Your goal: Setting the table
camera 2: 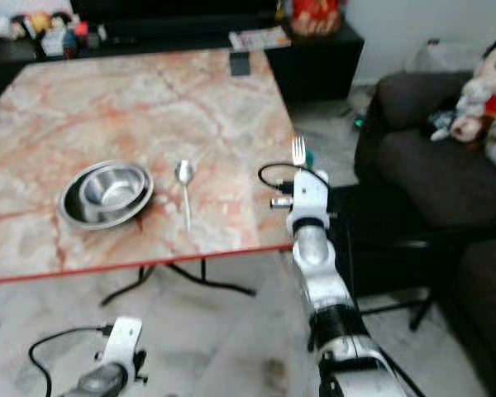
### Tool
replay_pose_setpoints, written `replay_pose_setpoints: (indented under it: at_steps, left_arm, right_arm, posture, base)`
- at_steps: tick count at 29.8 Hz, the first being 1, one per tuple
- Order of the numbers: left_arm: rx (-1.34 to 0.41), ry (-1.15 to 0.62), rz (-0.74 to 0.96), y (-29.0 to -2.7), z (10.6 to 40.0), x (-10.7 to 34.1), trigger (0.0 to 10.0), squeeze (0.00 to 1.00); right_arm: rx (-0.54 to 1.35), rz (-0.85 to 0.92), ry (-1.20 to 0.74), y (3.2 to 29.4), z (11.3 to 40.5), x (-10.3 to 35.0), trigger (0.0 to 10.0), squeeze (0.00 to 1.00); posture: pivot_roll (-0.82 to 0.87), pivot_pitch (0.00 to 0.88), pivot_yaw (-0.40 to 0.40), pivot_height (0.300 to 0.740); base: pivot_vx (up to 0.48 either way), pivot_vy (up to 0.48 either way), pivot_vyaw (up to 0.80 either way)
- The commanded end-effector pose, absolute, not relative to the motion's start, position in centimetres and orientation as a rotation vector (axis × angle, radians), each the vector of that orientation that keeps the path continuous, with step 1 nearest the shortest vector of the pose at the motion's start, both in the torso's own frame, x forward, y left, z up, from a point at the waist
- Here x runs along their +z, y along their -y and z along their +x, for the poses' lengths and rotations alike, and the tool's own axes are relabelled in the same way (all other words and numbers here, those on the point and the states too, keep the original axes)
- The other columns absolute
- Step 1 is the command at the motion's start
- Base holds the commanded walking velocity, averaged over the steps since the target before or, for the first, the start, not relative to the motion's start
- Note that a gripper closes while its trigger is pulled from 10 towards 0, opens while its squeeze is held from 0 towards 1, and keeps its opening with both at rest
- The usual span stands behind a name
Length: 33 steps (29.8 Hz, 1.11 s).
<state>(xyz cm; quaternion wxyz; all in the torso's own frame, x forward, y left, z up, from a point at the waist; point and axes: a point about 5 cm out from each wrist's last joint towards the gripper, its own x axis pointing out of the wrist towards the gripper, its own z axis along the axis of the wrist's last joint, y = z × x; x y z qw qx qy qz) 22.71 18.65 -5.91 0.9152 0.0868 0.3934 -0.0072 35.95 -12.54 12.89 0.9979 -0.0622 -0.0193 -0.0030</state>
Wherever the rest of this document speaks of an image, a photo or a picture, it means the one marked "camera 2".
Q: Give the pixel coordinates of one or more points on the steel fork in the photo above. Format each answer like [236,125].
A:
[298,150]

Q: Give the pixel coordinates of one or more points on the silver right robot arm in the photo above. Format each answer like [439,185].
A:
[322,269]

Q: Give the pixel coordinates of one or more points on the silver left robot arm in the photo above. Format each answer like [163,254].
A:
[103,382]

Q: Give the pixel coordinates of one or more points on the device with green light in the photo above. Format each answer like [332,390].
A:
[358,123]

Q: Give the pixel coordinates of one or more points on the steel spoon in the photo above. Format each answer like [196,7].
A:
[183,171]

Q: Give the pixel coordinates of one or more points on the black metal table legs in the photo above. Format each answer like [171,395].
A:
[198,277]

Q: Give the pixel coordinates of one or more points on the black metal chair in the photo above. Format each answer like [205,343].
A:
[405,240]

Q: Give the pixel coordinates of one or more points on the black low cabinet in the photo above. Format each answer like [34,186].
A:
[322,62]

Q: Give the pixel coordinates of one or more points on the small black stand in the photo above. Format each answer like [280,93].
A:
[240,63]

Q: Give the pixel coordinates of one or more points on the dark brown sofa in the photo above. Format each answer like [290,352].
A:
[430,182]

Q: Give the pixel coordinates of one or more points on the printed magazine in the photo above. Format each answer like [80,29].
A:
[259,37]

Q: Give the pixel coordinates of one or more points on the steel bowl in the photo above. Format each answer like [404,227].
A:
[113,187]

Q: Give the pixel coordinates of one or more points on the steel plate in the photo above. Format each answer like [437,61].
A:
[70,208]

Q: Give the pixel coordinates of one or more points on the black television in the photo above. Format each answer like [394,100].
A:
[174,8]

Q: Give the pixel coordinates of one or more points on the plush doll with red shirt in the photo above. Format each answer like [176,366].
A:
[484,87]

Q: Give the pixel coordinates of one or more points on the small white figurine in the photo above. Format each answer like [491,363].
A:
[0,26]

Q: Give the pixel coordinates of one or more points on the black-haired doll figurine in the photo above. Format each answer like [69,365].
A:
[64,31]

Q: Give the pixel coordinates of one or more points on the yellow-headed figurine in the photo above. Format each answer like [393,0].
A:
[39,22]

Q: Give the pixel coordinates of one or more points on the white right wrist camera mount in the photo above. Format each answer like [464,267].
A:
[311,195]

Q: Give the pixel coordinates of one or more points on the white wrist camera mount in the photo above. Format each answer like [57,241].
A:
[124,335]
[311,195]

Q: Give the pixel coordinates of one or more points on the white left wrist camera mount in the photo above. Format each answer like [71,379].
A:
[124,335]

